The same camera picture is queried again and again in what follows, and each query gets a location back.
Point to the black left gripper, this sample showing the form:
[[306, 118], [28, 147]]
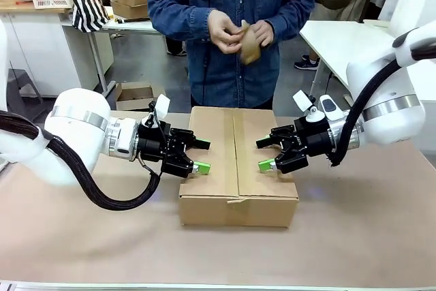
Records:
[[153, 144]]

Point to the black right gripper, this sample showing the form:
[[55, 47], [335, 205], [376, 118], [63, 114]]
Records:
[[315, 139]]

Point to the large brown cardboard box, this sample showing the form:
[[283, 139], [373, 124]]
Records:
[[211, 168]]

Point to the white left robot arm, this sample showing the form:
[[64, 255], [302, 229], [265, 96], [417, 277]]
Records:
[[78, 124]]

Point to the person's right forearm denim sleeve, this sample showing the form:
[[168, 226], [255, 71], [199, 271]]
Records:
[[184, 25]]

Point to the person's left forearm denim sleeve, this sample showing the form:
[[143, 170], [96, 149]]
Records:
[[293, 18]]

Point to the small cardboard box on floor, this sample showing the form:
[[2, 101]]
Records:
[[136, 95]]

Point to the open cardboard box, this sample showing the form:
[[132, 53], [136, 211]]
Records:
[[129, 10]]

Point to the person's left hand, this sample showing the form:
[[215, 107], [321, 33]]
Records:
[[266, 33]]

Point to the person's right hand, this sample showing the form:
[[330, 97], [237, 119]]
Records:
[[221, 32]]

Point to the dark blue sneaker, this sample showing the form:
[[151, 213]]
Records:
[[313, 57], [306, 65]]

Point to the person in denim shirt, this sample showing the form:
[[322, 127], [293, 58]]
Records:
[[231, 79]]

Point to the white folding table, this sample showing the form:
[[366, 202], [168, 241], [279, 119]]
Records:
[[136, 27]]

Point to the long black rod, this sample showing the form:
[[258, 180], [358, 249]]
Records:
[[136, 19]]

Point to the black white striped bag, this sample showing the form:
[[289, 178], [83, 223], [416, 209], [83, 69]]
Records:
[[86, 11]]

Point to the wooden top white cabinet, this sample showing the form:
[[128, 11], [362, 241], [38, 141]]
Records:
[[34, 42]]

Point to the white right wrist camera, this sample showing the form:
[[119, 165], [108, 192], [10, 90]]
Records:
[[301, 100]]

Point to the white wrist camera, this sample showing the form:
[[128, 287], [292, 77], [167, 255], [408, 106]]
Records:
[[301, 100], [163, 105]]

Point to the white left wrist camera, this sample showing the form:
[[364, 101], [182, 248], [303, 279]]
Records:
[[163, 105]]

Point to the aluminium table edge rail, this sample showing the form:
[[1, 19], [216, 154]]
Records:
[[218, 287]]

